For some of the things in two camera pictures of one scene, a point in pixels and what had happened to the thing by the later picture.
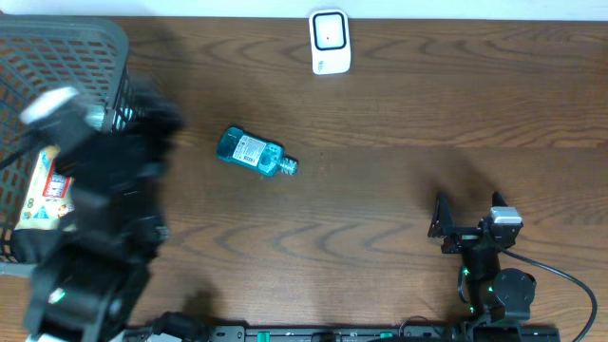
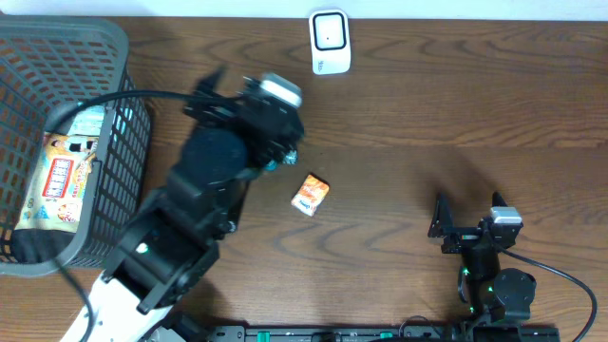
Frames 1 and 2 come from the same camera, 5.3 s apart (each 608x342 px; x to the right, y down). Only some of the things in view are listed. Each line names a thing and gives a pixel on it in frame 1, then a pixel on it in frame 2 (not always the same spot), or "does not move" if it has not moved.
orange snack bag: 50,197 does not move
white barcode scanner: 330,42 does not move
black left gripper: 156,121 → 204,112
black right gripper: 443,225 does not move
